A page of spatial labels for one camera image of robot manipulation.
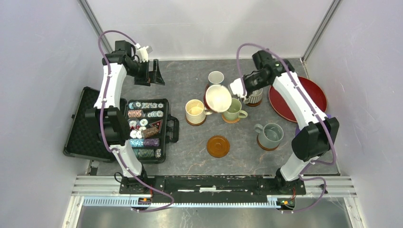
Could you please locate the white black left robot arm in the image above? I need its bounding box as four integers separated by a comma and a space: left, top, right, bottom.
85, 40, 165, 194

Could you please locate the woven light brown coaster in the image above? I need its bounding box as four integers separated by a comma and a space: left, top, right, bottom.
221, 114, 240, 124

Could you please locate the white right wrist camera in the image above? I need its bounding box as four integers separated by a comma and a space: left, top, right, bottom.
229, 78, 247, 99

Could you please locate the grey ribbed mug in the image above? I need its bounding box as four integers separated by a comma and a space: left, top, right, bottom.
244, 88, 263, 105

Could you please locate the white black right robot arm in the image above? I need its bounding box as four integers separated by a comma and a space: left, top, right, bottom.
239, 49, 339, 194

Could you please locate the white red mug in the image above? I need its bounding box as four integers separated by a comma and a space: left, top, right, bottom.
204, 85, 232, 113

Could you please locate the brown wooden coaster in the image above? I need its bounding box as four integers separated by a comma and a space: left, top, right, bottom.
246, 100, 262, 107
256, 135, 280, 151
206, 135, 230, 158
185, 117, 206, 126

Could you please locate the red round tray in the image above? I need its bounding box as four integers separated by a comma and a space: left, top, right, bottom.
268, 76, 327, 123

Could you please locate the blue patterned mug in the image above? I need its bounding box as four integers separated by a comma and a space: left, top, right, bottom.
208, 71, 225, 87

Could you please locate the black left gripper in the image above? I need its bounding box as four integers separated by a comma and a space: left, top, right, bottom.
127, 59, 164, 87

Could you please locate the light green mug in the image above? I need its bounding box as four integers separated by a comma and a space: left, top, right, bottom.
223, 98, 249, 120

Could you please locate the aluminium frame rail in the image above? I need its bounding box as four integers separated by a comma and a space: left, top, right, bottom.
71, 176, 357, 209

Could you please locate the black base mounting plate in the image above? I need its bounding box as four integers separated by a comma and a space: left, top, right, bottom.
119, 175, 307, 204

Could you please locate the black poker chip case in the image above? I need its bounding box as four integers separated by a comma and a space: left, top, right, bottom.
127, 99, 180, 164

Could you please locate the black foam-lined case lid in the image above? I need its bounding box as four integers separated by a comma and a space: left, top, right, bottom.
63, 86, 116, 162

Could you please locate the cream mug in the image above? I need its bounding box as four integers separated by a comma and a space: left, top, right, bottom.
185, 99, 213, 124

